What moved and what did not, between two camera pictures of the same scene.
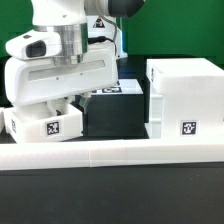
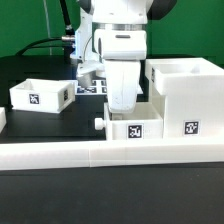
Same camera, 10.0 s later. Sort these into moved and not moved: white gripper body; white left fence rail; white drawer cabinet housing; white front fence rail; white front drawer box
Moved: white front drawer box; white gripper body
Not moved: white front fence rail; white left fence rail; white drawer cabinet housing
